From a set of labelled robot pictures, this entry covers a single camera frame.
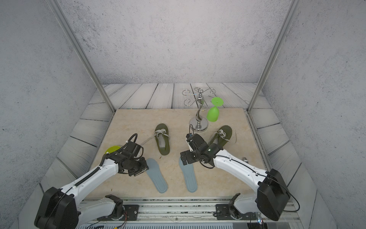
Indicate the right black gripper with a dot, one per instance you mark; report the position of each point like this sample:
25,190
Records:
189,159

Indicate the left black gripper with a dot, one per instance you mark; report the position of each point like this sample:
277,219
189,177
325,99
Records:
143,169

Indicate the grey insole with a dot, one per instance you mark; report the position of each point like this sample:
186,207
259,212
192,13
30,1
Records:
156,176
189,176

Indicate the olive green shoe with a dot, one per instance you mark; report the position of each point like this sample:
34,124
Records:
222,136
161,135

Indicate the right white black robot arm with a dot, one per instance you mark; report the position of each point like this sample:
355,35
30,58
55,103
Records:
271,194

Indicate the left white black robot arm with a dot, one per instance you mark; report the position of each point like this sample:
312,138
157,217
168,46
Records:
63,208

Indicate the green plastic glass on table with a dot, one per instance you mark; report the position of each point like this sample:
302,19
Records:
112,149

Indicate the silver metal glass stand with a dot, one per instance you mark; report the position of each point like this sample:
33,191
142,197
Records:
198,123

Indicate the hanging green plastic wine glass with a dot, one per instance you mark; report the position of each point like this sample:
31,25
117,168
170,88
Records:
213,112

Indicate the metal spoon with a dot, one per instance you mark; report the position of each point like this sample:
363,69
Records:
245,159

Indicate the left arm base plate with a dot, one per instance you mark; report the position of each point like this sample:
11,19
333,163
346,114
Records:
122,213

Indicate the aluminium rail base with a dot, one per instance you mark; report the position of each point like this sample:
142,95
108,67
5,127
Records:
177,210

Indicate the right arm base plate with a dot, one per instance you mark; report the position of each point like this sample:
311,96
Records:
229,212

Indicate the left aluminium frame post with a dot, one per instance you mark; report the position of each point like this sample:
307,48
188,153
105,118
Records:
63,22

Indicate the aluminium frame post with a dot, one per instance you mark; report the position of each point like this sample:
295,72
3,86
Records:
274,52
63,22

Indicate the right aluminium frame post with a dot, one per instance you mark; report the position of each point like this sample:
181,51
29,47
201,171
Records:
274,52

